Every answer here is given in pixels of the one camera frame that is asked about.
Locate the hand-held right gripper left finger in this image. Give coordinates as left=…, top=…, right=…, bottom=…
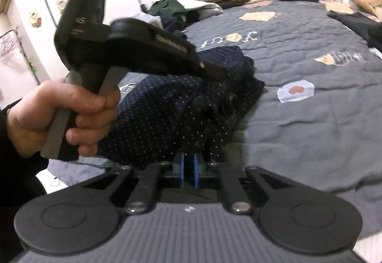
left=82, top=153, right=184, bottom=216

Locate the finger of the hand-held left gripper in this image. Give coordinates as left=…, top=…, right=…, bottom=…
left=195, top=54, right=232, bottom=81

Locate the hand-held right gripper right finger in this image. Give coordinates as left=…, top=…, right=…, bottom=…
left=194, top=153, right=296, bottom=216

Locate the navy dotted garment orange lining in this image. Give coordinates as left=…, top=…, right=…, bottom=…
left=98, top=45, right=266, bottom=169

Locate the person's left forearm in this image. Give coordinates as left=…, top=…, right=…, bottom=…
left=0, top=100, right=50, bottom=252

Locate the black clothes rack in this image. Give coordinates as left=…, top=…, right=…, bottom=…
left=0, top=29, right=41, bottom=84

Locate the person's left hand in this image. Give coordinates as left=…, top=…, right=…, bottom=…
left=6, top=77, right=120, bottom=159

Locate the small navy dotted garment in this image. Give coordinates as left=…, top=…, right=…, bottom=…
left=161, top=15, right=188, bottom=43

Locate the white wardrobe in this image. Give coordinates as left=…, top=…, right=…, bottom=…
left=6, top=0, right=75, bottom=81

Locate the dark green garment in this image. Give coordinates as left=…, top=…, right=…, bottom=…
left=149, top=0, right=186, bottom=16

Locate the open cardboard box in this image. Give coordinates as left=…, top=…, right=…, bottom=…
left=0, top=0, right=15, bottom=15

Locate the grey quilted blanket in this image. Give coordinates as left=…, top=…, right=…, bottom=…
left=48, top=0, right=382, bottom=201

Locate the white printed bed sheet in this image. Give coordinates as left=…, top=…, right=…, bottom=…
left=35, top=158, right=382, bottom=263

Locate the black textured cloth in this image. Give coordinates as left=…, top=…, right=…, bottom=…
left=327, top=9, right=382, bottom=52

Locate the bunch of wire hangers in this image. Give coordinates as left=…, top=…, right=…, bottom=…
left=0, top=36, right=15, bottom=58

